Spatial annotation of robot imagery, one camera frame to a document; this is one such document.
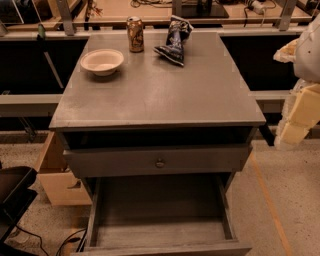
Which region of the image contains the grey wooden drawer cabinet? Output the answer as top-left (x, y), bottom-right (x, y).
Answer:
top-left (48, 30), bottom-right (267, 201)

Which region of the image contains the black floor cable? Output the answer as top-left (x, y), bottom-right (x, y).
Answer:
top-left (13, 225), bottom-right (88, 256)

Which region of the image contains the blue crumpled chip bag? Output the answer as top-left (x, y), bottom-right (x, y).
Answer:
top-left (153, 15), bottom-right (193, 66)

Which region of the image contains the grey top drawer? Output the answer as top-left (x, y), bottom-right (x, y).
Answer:
top-left (63, 144), bottom-right (252, 178)

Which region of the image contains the light wooden box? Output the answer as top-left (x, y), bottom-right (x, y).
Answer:
top-left (34, 132), bottom-right (92, 206)

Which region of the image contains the grey drawer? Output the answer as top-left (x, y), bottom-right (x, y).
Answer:
top-left (63, 144), bottom-right (252, 178)
top-left (72, 174), bottom-right (252, 256)

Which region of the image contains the gold drink can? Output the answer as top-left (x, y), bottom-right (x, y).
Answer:
top-left (127, 16), bottom-right (144, 53)

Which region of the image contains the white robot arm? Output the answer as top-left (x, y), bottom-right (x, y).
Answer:
top-left (273, 19), bottom-right (320, 150)

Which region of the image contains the white paper bowl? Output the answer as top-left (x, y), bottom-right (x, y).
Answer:
top-left (80, 49), bottom-right (124, 76)

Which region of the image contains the black plastic bin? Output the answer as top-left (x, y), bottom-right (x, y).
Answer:
top-left (0, 166), bottom-right (37, 243)

